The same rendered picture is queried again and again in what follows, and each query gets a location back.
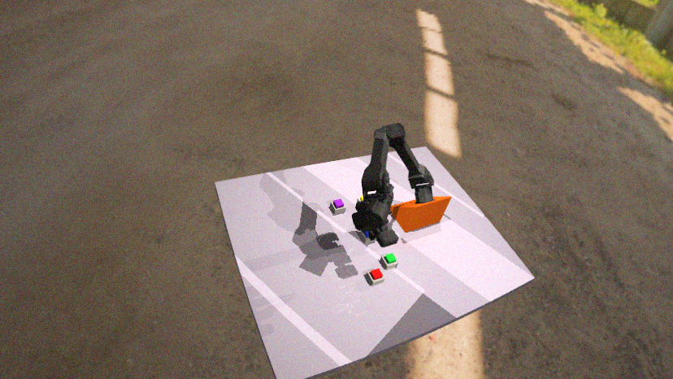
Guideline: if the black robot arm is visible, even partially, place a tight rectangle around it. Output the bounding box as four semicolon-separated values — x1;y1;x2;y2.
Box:
352;123;436;233

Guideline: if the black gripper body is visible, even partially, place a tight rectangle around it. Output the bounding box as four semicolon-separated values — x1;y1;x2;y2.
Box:
355;201;399;248

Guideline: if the red button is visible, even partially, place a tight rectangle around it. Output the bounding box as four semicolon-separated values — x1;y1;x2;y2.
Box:
366;268;384;286

